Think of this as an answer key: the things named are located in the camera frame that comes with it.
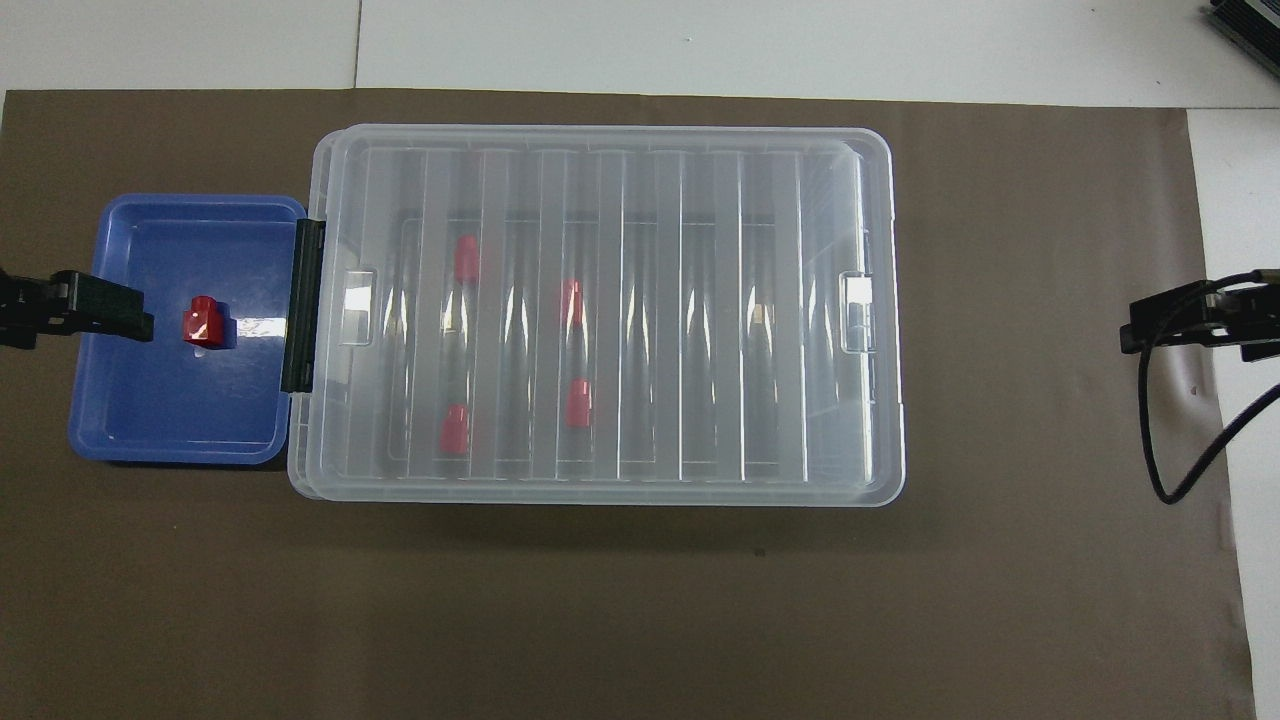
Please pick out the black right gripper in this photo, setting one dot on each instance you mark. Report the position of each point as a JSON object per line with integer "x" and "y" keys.
{"x": 1250, "y": 312}

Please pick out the red block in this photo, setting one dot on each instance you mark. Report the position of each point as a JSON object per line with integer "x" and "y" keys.
{"x": 572, "y": 300}
{"x": 205, "y": 325}
{"x": 578, "y": 403}
{"x": 455, "y": 428}
{"x": 465, "y": 258}

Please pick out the clear plastic ribbed lid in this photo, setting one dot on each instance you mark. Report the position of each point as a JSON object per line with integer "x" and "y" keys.
{"x": 650, "y": 330}

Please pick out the blue plastic tray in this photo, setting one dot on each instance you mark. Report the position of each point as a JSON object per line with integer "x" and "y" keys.
{"x": 150, "y": 410}

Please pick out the clear plastic storage box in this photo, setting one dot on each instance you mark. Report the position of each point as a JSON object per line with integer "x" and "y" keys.
{"x": 300, "y": 450}

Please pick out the dark ribbed device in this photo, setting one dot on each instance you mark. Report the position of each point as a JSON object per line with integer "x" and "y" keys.
{"x": 1250, "y": 30}

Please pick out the brown paper table mat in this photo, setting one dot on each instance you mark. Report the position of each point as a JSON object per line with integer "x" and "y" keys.
{"x": 600, "y": 620}

